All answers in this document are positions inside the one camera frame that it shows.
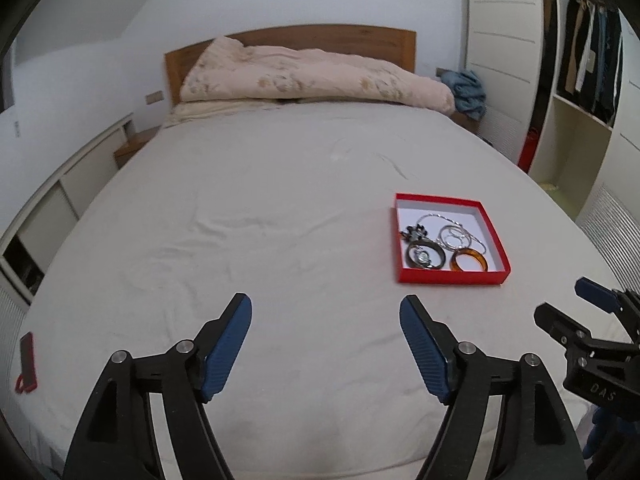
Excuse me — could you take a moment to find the red jewelry box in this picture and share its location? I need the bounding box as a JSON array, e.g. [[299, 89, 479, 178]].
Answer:
[[393, 192, 511, 285]]

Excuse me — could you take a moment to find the dark bangle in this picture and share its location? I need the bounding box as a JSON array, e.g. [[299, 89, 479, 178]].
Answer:
[[406, 242, 446, 270]]

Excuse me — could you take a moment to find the person's right hand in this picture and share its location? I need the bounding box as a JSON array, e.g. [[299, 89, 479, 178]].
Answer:
[[582, 406, 640, 461]]

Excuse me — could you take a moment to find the wooden headboard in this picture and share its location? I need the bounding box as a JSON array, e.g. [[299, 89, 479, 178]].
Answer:
[[165, 25, 417, 106]]

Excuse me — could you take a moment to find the red phone with strap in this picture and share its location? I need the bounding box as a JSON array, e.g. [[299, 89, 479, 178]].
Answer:
[[14, 331, 40, 393]]

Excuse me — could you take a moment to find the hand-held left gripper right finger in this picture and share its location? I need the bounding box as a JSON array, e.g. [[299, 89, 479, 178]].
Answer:
[[399, 294, 586, 480]]

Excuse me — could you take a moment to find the wooden nightstand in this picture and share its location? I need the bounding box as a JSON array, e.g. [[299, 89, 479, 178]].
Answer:
[[450, 110, 483, 133], [114, 129, 161, 168]]

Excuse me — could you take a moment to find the amber bangle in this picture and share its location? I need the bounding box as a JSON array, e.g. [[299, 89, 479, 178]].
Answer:
[[450, 248, 488, 273]]

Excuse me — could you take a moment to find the low white wall cabinet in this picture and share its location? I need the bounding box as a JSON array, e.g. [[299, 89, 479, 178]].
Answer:
[[0, 112, 136, 311]]

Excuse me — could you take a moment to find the silver bangle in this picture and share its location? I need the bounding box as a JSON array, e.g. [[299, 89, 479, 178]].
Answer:
[[439, 225, 466, 248]]

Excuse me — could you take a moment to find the silver hoop bracelet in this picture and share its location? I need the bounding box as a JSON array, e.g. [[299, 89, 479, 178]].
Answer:
[[447, 227, 473, 251]]

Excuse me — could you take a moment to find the row of hanging clothes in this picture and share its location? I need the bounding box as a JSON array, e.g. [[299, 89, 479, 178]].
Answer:
[[555, 0, 623, 126]]

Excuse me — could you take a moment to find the white wardrobe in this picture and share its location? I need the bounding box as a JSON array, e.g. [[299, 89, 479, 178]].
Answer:
[[462, 0, 640, 281]]

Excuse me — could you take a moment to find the red container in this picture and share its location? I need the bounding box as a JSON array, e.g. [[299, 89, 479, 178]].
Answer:
[[517, 127, 542, 171]]

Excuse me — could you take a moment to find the silver chain necklace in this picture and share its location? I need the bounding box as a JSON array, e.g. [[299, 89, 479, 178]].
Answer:
[[412, 212, 488, 258]]

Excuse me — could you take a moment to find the blue cloth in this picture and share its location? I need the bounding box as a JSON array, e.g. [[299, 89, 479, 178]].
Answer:
[[439, 69, 487, 121]]

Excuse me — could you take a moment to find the pink floral duvet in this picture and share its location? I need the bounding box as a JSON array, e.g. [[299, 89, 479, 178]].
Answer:
[[180, 37, 456, 113]]

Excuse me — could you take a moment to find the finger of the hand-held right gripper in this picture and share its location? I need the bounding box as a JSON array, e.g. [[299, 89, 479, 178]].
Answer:
[[574, 277, 640, 331], [533, 302, 640, 361]]

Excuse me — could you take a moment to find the white louvered panel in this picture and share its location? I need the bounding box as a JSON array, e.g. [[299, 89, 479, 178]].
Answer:
[[477, 107, 523, 163]]

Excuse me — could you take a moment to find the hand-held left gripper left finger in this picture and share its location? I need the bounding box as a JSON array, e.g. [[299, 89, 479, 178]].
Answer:
[[62, 292, 253, 480]]

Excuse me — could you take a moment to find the cream pillow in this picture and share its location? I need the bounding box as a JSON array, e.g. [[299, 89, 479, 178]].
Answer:
[[162, 100, 281, 128]]

